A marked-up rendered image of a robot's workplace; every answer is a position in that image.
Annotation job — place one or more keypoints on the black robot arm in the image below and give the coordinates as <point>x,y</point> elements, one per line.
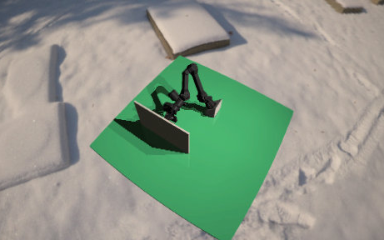
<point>184,95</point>

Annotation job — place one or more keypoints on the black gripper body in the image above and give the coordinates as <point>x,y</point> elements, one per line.
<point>174,107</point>

